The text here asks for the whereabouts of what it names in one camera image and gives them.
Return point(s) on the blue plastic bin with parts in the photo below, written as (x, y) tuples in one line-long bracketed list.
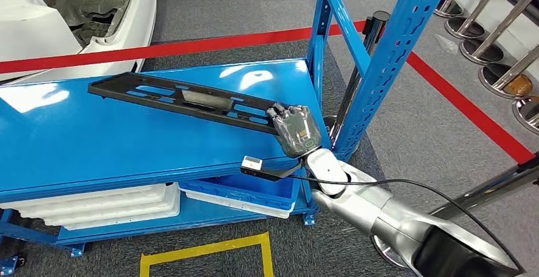
[(252, 191)]

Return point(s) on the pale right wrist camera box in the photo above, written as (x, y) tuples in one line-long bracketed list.
[(252, 163)]

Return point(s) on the short red barrier belt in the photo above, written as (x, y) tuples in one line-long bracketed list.
[(467, 106)]

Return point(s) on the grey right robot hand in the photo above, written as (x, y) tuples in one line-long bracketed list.
[(297, 130)]

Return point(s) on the blue metal shelf rack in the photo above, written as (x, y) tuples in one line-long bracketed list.
[(105, 149)]

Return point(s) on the yellow floor tape square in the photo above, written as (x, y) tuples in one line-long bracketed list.
[(202, 250)]

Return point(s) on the long red barrier belt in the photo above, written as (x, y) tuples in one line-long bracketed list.
[(189, 45)]

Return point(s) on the brown packet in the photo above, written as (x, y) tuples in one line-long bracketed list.
[(518, 85)]

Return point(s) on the black camera bracket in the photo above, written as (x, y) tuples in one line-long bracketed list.
[(278, 175)]

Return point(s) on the chrome stanchion with black head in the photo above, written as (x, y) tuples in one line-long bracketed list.
[(484, 193)]

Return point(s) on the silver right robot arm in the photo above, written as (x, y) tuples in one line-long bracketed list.
[(366, 207)]

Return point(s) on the long black plastic panel part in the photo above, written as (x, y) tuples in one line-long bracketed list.
[(206, 100)]

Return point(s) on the chrome stanchion behind shelf rack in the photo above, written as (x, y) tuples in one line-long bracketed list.
[(376, 24)]

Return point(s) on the white car body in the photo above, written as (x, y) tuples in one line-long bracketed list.
[(25, 31)]

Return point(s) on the clear plastic wrapper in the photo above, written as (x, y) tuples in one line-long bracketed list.
[(447, 44)]

